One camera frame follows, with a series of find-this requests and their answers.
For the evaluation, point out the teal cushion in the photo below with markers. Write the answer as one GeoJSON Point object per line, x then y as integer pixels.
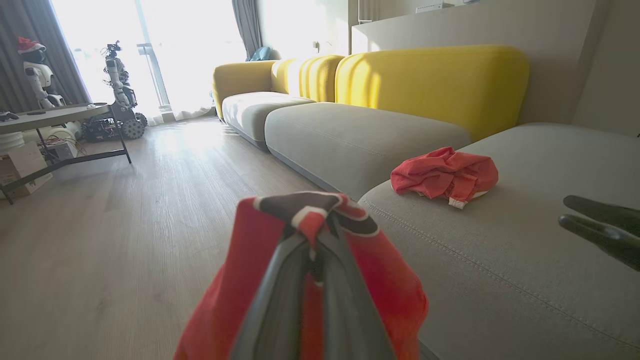
{"type": "Point", "coordinates": [260, 54]}

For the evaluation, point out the cardboard box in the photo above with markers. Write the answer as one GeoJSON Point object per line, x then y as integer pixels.
{"type": "Point", "coordinates": [22, 167]}

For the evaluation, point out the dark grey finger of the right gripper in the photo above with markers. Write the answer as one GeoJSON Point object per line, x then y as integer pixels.
{"type": "Point", "coordinates": [605, 237]}
{"type": "Point", "coordinates": [610, 210]}

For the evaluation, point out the red santa hat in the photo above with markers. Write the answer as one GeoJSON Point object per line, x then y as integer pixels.
{"type": "Point", "coordinates": [29, 45]}

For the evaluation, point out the grey and yellow sofa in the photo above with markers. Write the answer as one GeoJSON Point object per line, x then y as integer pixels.
{"type": "Point", "coordinates": [350, 140]}

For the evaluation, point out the white box on ledge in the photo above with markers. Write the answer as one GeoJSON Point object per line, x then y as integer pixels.
{"type": "Point", "coordinates": [434, 6]}

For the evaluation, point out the dark metal frame table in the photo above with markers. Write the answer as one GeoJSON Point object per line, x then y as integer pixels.
{"type": "Point", "coordinates": [50, 116]}

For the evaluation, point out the red jersey with black numbers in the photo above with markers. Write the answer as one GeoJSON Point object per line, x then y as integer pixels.
{"type": "Point", "coordinates": [240, 280]}

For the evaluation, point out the black handheld controller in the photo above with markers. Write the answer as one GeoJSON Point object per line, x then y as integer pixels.
{"type": "Point", "coordinates": [7, 116]}

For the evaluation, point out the grey curtain beside table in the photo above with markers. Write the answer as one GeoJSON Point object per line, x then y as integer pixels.
{"type": "Point", "coordinates": [15, 75]}

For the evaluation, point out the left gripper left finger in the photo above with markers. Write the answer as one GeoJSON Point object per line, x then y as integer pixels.
{"type": "Point", "coordinates": [275, 310]}

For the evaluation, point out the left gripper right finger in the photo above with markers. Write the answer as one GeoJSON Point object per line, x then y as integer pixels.
{"type": "Point", "coordinates": [350, 320]}

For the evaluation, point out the orange-red garment with white trim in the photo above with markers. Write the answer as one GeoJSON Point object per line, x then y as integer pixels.
{"type": "Point", "coordinates": [440, 175]}

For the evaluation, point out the white humanoid robot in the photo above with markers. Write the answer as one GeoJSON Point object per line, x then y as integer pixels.
{"type": "Point", "coordinates": [40, 80]}

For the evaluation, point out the white bucket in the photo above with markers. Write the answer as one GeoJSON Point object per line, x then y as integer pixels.
{"type": "Point", "coordinates": [10, 142]}

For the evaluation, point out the grey fabric curtain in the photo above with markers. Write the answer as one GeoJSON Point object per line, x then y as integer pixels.
{"type": "Point", "coordinates": [247, 25]}

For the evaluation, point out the small white device box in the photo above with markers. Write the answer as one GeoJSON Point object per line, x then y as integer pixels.
{"type": "Point", "coordinates": [62, 149]}

